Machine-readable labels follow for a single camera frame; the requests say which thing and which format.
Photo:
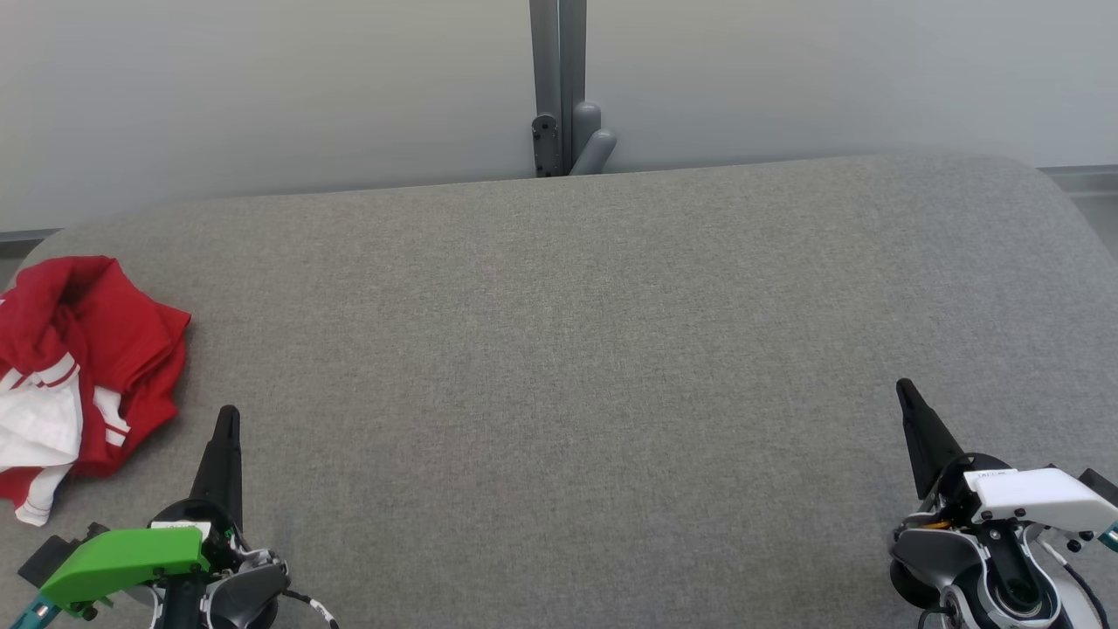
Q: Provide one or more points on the grey metal post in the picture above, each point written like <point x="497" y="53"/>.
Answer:
<point x="546" y="61"/>

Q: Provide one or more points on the grey cylindrical tube fitting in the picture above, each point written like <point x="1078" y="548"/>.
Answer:
<point x="594" y="153"/>

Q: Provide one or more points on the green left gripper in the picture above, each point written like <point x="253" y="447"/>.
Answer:
<point x="122" y="559"/>

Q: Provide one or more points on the red shorts with white trim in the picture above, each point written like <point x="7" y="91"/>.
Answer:
<point x="131" y="332"/>

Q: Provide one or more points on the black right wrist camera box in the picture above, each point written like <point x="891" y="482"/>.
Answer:
<point x="1102" y="486"/>

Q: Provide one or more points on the grey fabric sofa cushion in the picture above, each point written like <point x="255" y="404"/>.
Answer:
<point x="559" y="393"/>

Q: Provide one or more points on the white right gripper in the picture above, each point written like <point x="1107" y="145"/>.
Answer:
<point x="1031" y="494"/>

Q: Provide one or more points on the grey floor rail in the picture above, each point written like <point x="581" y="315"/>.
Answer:
<point x="1083" y="179"/>

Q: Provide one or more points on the dark grey hinge bracket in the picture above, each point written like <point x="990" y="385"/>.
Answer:
<point x="547" y="144"/>

